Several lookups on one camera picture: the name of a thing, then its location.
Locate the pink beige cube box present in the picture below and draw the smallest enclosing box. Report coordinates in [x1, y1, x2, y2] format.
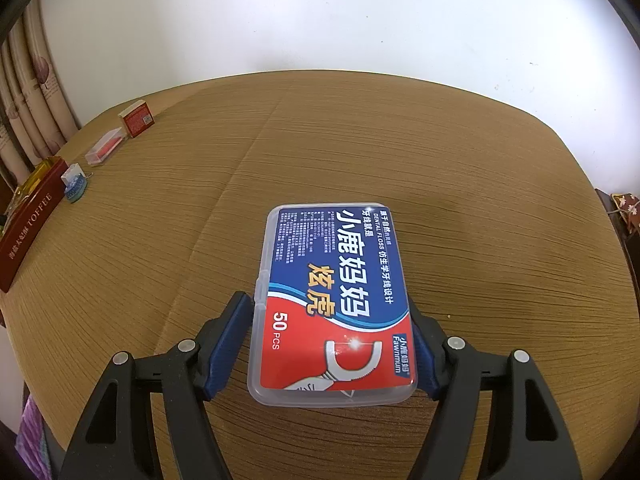
[118, 100, 155, 139]

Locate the red gold metal tin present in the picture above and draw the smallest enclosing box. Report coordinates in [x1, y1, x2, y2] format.
[0, 156, 68, 292]

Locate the black white zigzag cube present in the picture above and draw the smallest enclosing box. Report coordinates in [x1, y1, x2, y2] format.
[61, 162, 86, 188]

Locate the small blue round container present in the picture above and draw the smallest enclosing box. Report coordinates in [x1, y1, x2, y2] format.
[65, 176, 88, 204]

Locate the blue red dental floss box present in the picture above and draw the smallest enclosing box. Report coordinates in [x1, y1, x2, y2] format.
[247, 203, 418, 408]

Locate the beige patterned curtain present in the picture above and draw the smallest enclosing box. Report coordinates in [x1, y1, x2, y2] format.
[1, 0, 78, 184]

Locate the clear box with red packet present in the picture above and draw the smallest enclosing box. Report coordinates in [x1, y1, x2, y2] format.
[85, 127, 127, 167]

